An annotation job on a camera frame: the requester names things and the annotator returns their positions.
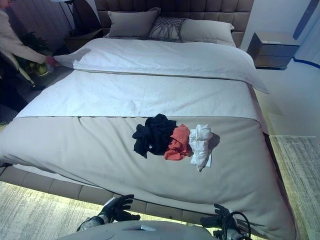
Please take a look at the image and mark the pale window curtain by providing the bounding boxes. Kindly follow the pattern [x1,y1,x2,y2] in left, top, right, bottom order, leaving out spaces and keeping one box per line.
[291,0,320,73]

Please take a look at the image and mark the plain grey pillow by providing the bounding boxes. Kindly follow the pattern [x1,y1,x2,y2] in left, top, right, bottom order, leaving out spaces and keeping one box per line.
[178,18,237,47]
[103,7,162,40]

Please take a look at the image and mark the dark floor cable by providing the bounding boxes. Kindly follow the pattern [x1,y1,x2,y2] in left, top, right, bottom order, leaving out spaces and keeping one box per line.
[293,57,320,67]

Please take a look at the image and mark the padded brown headboard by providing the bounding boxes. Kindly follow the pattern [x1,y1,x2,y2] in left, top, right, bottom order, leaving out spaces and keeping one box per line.
[94,0,253,48]

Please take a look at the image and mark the green potted plant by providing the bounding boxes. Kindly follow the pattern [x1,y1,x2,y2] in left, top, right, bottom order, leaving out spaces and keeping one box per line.
[14,31,55,76]

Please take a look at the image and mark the patterned grey cushion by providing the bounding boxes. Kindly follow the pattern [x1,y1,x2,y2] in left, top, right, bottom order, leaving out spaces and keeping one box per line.
[147,16,186,42]

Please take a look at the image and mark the brown two-drawer nightstand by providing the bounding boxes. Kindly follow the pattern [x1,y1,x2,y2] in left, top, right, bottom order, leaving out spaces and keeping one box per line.
[246,31,301,71]

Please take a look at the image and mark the bed with white bedding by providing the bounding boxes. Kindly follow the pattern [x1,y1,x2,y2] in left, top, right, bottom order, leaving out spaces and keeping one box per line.
[0,37,298,240]

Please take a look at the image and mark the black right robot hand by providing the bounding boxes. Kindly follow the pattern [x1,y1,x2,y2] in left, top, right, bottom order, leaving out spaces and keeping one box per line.
[200,203,238,230]

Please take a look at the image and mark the upholstered bed frame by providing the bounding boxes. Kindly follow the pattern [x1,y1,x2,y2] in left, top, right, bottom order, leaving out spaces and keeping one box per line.
[0,162,266,237]

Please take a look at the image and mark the dark floor lamp stand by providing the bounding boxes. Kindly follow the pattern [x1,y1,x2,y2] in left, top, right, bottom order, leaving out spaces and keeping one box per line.
[63,0,81,33]

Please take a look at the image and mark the person in beige coat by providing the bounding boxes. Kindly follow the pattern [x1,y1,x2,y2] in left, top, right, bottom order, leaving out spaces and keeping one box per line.
[0,0,61,113]

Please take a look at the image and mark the white garment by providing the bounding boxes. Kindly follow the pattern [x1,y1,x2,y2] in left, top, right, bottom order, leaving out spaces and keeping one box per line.
[188,124,214,173]

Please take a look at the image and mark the grey robot torso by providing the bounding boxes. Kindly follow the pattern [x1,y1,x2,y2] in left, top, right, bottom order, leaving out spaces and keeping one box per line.
[57,219,216,240]

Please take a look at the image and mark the black garment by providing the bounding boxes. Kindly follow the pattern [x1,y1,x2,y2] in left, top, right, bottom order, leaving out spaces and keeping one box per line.
[132,113,178,159]

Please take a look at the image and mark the orange red garment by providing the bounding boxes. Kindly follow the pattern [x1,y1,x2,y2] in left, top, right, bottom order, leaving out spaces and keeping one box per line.
[163,124,195,161]

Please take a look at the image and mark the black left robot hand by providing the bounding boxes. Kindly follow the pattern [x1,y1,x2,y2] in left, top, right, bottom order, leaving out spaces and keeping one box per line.
[98,194,141,224]

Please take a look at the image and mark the dark bedside table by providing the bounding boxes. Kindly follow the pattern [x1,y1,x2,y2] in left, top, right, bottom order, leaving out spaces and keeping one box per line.
[64,28,103,53]

